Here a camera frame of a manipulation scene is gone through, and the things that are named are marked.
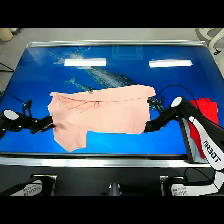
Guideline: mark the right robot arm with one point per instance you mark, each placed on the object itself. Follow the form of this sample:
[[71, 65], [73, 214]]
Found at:
[[207, 135]]

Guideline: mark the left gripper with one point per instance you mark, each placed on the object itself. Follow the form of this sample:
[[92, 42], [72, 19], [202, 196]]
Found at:
[[42, 124]]

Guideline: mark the red garment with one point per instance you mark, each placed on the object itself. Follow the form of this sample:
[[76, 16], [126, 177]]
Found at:
[[209, 108]]

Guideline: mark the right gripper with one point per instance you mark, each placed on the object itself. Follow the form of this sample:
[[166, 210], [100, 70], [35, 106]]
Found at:
[[156, 124]]

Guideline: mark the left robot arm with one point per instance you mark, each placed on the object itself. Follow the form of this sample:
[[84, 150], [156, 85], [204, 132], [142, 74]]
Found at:
[[19, 122]]

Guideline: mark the pink T-shirt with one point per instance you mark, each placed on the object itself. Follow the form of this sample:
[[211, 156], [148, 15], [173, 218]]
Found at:
[[110, 111]]

